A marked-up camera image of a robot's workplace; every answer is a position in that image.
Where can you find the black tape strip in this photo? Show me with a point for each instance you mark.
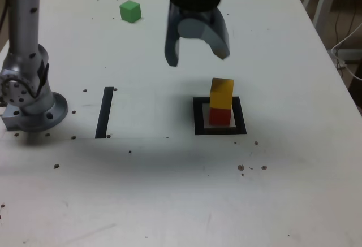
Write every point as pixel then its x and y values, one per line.
pixel 103 117

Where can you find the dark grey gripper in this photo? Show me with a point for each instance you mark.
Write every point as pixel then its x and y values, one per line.
pixel 198 14

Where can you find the green cube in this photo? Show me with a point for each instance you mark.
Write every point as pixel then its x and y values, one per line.
pixel 130 12

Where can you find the black tape square outline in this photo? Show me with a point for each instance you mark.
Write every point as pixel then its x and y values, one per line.
pixel 198 117

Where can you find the yellow cube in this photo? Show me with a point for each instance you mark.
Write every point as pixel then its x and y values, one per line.
pixel 222 94

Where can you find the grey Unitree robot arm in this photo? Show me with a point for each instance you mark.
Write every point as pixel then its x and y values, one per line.
pixel 28 111

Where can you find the red cube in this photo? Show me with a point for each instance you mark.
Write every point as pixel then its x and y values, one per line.
pixel 220 117

